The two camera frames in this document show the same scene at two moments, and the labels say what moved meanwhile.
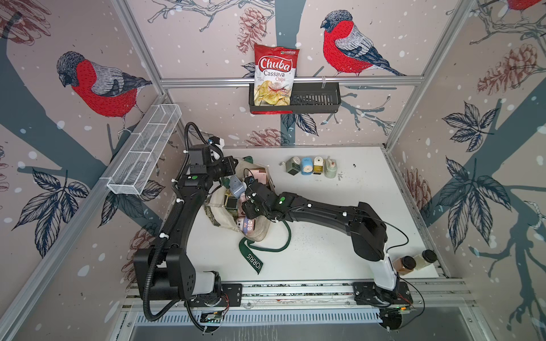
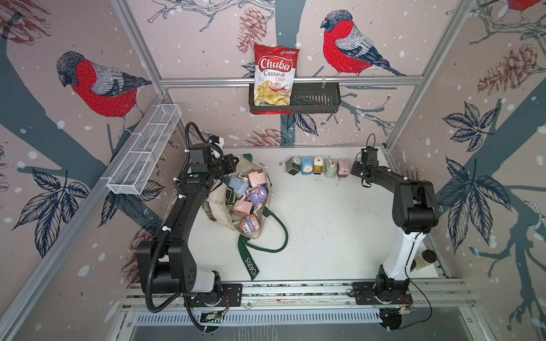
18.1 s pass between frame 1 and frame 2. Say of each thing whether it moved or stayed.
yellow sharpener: stayed
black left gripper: stayed
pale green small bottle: stayed
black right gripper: moved
